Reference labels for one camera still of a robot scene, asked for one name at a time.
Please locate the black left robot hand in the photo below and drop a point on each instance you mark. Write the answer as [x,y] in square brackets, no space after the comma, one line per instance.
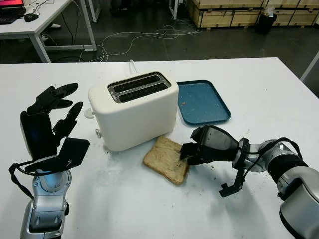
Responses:
[37,132]

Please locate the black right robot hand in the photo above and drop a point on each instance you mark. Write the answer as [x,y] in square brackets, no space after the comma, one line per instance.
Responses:
[216,147]

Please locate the slice of brown bread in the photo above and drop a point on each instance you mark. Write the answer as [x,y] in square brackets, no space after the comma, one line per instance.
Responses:
[164,159]

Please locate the white two-slot toaster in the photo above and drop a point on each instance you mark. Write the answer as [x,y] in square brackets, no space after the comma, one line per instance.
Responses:
[139,119]

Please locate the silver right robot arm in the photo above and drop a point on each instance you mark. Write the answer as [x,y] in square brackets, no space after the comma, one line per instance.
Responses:
[296,179]

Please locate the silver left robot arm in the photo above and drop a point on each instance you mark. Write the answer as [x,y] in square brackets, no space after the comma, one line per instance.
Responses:
[47,206]

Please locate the blue plastic tray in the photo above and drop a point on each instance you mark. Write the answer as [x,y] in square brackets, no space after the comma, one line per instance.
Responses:
[202,102]

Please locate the white shoe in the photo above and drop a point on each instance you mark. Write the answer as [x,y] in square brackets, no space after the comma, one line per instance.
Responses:
[55,25]

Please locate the black computer mouse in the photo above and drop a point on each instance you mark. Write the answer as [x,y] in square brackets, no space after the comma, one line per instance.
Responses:
[31,17]

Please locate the white office desk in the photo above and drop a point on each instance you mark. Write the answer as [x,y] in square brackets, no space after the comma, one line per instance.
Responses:
[37,16]

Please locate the black laptop with red screen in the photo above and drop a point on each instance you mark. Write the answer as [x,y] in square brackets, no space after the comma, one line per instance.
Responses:
[10,12]

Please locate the white table leg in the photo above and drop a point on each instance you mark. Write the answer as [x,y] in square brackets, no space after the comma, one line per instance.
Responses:
[310,66]

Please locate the black trash bin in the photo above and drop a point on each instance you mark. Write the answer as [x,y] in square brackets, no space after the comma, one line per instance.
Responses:
[266,23]

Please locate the white desk leg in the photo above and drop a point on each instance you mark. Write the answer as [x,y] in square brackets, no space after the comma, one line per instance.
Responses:
[173,8]

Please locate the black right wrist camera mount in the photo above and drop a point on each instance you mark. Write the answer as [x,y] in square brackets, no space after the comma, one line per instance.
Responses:
[239,174]

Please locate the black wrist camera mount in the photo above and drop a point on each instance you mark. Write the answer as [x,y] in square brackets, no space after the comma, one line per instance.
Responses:
[239,174]
[74,149]

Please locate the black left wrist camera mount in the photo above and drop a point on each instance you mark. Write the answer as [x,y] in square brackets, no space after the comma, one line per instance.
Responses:
[74,149]

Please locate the white desk frame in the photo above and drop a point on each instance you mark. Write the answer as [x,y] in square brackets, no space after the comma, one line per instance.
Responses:
[92,10]

